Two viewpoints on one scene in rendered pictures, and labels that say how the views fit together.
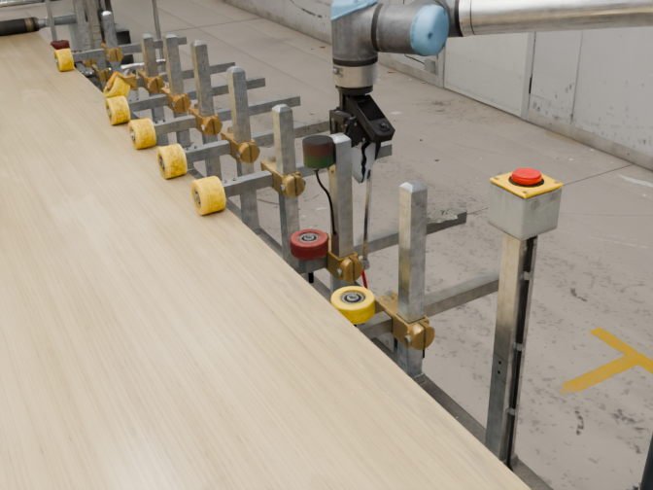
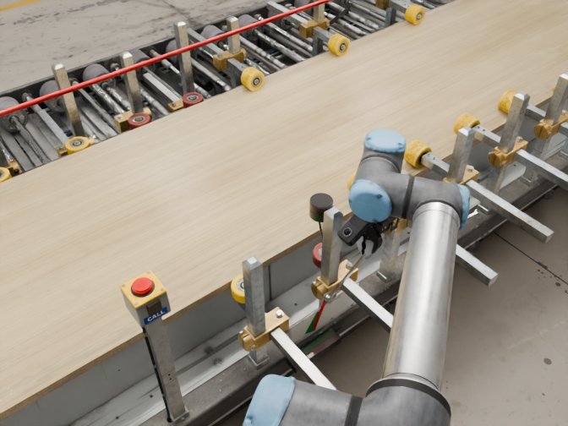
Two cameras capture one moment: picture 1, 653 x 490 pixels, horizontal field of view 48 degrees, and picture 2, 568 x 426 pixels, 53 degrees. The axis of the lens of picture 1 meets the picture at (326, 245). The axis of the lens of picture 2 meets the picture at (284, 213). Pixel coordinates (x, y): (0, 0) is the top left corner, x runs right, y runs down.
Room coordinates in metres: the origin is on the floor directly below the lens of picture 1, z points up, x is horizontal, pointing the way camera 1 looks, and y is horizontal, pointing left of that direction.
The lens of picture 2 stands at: (1.09, -1.04, 2.11)
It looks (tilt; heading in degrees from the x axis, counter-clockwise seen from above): 44 degrees down; 81
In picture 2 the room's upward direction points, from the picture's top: 1 degrees counter-clockwise
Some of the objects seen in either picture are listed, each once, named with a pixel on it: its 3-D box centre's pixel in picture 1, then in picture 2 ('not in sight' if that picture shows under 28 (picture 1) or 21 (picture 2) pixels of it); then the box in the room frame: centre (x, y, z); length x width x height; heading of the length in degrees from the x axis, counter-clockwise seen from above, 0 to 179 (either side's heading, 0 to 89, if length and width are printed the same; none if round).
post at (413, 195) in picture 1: (411, 301); (256, 321); (1.15, -0.15, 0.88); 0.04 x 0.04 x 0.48; 28
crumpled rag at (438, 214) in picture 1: (437, 212); not in sight; (1.54, -0.26, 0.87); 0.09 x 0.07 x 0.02; 118
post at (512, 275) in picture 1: (509, 355); (164, 368); (0.92, -0.28, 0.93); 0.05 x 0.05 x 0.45; 28
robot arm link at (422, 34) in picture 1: (412, 28); (378, 189); (1.42, -0.18, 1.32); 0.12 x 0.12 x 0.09; 64
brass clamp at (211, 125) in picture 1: (205, 121); (507, 152); (2.05, 0.33, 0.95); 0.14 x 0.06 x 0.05; 28
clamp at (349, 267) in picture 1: (336, 259); (334, 280); (1.39, -0.02, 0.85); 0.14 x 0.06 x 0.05; 28
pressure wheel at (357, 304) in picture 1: (353, 321); (246, 297); (1.14, -0.04, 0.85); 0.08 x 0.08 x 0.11
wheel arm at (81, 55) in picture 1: (126, 48); not in sight; (2.98, 0.76, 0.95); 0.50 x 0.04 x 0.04; 118
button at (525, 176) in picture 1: (526, 178); (142, 286); (0.92, -0.28, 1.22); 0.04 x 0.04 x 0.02
